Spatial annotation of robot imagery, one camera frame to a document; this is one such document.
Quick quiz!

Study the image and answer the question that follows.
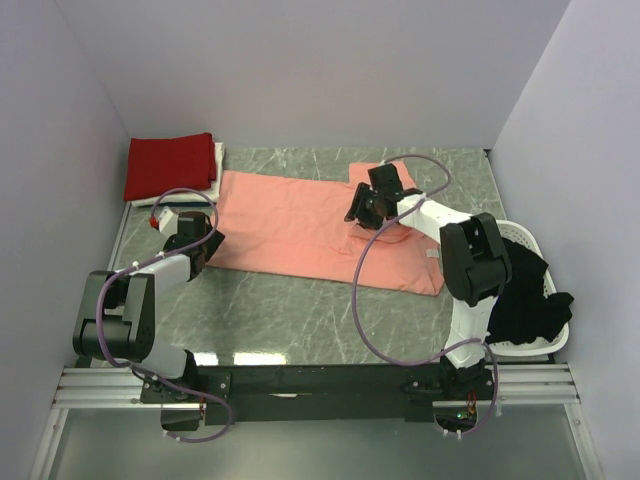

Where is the pink t-shirt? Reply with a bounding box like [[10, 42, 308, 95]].
[[209, 163, 444, 296]]

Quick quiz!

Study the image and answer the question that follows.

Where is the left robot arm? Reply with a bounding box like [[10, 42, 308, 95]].
[[72, 208, 225, 402]]

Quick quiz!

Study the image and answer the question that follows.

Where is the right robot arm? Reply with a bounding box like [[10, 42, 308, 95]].
[[345, 160, 512, 399]]

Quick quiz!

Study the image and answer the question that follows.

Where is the folded white t-shirt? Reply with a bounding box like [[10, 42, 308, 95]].
[[160, 142, 226, 205]]

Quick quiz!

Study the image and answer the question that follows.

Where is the folded blue t-shirt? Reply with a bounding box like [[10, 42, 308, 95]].
[[130, 200, 209, 208]]

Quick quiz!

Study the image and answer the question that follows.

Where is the folded red t-shirt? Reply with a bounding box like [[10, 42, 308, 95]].
[[123, 133, 217, 202]]

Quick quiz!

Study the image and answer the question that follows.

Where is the white plastic laundry basket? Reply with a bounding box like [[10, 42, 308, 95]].
[[491, 220, 569, 357]]

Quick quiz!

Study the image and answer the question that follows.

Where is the black base beam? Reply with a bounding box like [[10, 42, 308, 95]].
[[140, 364, 494, 431]]

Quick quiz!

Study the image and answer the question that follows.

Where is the black t-shirt in basket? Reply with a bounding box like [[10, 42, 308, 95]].
[[486, 239, 574, 345]]

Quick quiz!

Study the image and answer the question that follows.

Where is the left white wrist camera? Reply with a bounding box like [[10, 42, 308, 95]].
[[150, 207, 179, 237]]

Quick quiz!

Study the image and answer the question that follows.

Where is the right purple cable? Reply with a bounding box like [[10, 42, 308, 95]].
[[351, 153, 501, 439]]

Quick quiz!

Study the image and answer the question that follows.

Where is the purple cable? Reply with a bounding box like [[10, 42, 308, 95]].
[[351, 153, 501, 439], [94, 187, 236, 446]]

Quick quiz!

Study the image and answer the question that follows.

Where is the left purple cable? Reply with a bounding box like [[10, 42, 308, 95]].
[[94, 187, 236, 446]]

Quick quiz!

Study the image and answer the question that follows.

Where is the aluminium frame rail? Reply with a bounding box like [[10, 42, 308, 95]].
[[27, 367, 146, 480]]

